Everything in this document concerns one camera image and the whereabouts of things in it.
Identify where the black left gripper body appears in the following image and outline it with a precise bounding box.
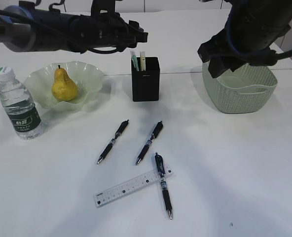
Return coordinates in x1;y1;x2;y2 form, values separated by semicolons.
111;12;138;49

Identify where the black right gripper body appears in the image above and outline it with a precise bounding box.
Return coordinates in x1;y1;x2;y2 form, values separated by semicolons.
197;32;277;66

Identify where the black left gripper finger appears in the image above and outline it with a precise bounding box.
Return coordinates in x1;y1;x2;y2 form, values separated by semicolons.
134;32;148;43
129;21;144;32

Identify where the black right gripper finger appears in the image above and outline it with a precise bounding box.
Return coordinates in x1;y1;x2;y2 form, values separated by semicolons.
231;60;247;72
208;56;232;78

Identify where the yellow utility knife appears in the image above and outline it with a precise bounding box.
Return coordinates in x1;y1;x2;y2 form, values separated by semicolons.
140;51;146;71

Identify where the yellow pear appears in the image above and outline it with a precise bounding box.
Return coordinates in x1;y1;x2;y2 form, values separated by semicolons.
52;65;78;102

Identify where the black pen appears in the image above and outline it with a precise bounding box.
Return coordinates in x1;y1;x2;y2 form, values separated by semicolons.
97;120;129;164
155;153;173;220
135;121;163;165

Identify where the clear water bottle green label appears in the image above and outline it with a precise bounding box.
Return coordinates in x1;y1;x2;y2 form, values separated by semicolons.
0;66;43;140

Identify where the clear plastic ruler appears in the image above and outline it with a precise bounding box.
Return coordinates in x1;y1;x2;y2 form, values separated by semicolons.
94;169;161;208

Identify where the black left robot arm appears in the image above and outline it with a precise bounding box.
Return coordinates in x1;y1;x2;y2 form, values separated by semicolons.
0;0;148;54

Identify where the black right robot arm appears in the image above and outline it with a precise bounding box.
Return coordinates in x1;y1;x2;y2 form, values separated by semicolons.
197;0;292;78

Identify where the green woven plastic basket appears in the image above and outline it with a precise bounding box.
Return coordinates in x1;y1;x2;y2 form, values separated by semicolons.
202;62;278;114

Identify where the black square pen holder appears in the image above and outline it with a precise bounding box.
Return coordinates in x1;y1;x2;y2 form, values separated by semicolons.
131;57;160;102

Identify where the green wavy glass plate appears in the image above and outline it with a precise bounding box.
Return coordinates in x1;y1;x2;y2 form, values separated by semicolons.
24;61;104;112

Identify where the black pen on ruler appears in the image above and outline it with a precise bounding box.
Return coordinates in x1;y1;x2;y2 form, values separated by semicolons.
155;153;173;220

